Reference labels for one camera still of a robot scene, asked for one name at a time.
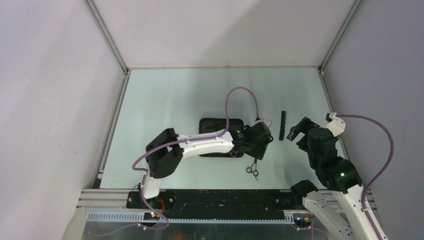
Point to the left controller board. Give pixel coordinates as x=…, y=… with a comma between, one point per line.
x=151, y=216

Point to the controller board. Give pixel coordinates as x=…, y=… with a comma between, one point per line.
x=151, y=216
x=303, y=220

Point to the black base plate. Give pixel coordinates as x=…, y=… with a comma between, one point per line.
x=219, y=204

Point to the black comb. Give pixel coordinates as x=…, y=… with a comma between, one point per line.
x=282, y=130

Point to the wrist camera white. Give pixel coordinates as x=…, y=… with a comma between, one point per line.
x=266, y=121
x=335, y=124

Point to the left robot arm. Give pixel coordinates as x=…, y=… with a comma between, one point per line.
x=168, y=149

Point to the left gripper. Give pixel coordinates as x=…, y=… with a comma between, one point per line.
x=259, y=153

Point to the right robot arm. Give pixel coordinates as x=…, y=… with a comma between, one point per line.
x=340, y=177

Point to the black zip tool case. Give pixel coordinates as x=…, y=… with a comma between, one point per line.
x=209, y=120

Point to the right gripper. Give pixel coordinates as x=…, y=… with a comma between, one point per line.
x=302, y=126

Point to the aluminium corner frame post left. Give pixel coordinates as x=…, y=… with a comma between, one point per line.
x=106, y=34

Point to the aluminium front rail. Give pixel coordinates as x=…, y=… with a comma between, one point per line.
x=109, y=204

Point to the aluminium corner frame post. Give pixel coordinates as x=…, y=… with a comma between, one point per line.
x=339, y=35
x=106, y=34

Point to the right controller board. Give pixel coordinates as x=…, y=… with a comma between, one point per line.
x=303, y=220

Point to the aluminium corner frame post right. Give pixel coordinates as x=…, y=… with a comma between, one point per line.
x=339, y=35

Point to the silver cutting scissors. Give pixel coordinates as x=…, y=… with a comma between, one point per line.
x=233, y=154

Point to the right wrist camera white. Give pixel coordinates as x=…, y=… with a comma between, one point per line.
x=335, y=124

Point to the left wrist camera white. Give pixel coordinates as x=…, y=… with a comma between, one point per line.
x=266, y=121

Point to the silver thinning scissors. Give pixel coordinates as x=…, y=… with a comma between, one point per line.
x=252, y=169

